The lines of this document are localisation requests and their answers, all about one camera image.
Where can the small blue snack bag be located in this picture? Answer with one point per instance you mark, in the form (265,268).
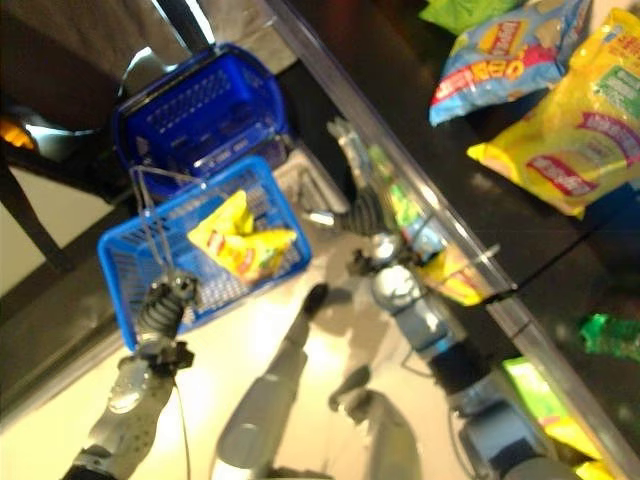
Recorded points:
(425,242)

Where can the light blue plastic basket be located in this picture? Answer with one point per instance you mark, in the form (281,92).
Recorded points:
(150,240)

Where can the dark green snack bag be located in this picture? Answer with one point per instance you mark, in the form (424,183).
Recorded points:
(612,335)

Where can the robot leg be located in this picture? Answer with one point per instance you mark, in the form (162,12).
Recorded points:
(390,435)
(270,390)

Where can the dark wooden table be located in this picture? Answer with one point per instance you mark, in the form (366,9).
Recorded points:
(30,200)

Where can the robot left leg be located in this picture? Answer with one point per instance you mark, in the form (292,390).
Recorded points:
(270,390)

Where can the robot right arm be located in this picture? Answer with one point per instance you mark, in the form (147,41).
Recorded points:
(425,320)

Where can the green and yellow snack bag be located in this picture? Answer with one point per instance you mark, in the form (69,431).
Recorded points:
(540,400)

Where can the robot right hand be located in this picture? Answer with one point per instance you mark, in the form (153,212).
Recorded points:
(369,210)

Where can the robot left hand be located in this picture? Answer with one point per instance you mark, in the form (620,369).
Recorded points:
(162,307)

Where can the robot right leg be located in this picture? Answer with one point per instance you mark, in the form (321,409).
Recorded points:
(390,435)

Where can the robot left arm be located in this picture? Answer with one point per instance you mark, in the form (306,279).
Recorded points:
(132,410)

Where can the small yellow snack bag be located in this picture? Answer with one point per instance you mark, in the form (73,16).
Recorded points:
(452,282)

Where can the light green snack bag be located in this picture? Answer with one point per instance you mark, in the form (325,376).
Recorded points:
(460,12)

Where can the dark blue plastic basket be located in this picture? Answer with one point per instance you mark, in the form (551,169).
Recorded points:
(200,105)

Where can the large yellow snack bag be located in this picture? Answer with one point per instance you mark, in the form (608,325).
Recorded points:
(575,140)

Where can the yellow snack bag red label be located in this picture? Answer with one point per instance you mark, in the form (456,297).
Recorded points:
(245,245)

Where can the black shelf with clear rail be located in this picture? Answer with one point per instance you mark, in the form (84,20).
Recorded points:
(500,210)

